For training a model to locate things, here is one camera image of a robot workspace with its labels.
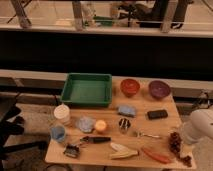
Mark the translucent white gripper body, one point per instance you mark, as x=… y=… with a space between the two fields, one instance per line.
x=184 y=132

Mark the dark red grape bunch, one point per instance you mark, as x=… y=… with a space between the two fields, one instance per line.
x=175 y=147

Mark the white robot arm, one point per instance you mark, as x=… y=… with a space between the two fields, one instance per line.
x=199 y=125

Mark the small orange cup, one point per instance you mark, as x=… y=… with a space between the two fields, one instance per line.
x=100 y=126

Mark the white paper cup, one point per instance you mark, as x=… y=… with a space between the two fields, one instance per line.
x=62 y=114

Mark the blue plastic cup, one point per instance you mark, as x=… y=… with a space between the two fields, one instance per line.
x=57 y=133

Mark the black rectangular block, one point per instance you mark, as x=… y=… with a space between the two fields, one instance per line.
x=157 y=114

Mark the metal spoon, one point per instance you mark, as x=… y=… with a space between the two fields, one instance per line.
x=140 y=134

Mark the purple bowl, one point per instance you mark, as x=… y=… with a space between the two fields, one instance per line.
x=159 y=89

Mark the blue sponge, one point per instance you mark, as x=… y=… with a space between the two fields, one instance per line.
x=128 y=111

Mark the yellow toy corn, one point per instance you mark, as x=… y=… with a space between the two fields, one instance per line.
x=122 y=151

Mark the red bowl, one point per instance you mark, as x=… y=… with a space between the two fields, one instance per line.
x=129 y=87

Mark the black binder clip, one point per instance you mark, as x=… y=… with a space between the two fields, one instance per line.
x=72 y=151

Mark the green plastic tray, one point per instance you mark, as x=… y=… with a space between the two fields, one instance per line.
x=87 y=90

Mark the black chair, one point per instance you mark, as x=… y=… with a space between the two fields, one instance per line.
x=10 y=124

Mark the black handled tool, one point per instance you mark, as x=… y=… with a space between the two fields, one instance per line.
x=95 y=140

